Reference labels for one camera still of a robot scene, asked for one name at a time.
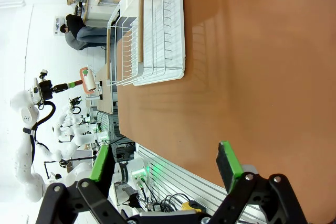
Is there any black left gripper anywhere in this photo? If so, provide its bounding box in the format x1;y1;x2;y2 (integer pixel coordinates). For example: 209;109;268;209
38;79;76;102

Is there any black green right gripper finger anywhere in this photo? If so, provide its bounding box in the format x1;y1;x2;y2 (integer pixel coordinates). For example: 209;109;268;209
207;141;308;224

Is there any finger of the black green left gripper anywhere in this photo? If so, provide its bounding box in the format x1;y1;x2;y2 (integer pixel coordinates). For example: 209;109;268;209
35;144;127;224

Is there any lint roller with pink handle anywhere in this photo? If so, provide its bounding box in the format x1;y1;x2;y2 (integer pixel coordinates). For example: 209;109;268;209
67;67;98;95

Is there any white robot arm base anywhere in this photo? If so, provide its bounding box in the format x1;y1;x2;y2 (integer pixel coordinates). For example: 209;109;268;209
112;157;149;191

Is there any wooden background table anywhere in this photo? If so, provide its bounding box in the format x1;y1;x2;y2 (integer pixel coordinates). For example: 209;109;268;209
94;62;114;115

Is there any background person in dark clothes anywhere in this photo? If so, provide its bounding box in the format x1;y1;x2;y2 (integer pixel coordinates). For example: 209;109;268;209
59;14;109;51

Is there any white plastic drain tray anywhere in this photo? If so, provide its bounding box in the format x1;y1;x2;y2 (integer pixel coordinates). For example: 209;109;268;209
132;0;187;87

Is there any black corrugated cable hose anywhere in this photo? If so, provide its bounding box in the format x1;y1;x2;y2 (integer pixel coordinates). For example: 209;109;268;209
23;100;57;167

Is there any white wire dish rack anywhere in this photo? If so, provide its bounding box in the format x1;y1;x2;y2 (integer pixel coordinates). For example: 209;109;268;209
106;0;186;87

